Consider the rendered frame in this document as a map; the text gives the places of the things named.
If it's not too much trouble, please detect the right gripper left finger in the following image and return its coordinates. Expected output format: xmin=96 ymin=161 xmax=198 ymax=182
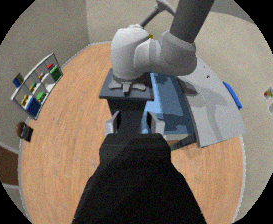
xmin=104 ymin=111 xmax=121 ymax=136

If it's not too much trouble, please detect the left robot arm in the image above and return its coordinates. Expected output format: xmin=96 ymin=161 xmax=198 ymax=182
xmin=128 ymin=0 xmax=176 ymax=30

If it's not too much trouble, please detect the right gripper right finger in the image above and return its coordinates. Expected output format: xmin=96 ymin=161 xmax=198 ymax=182
xmin=147 ymin=111 xmax=165 ymax=136

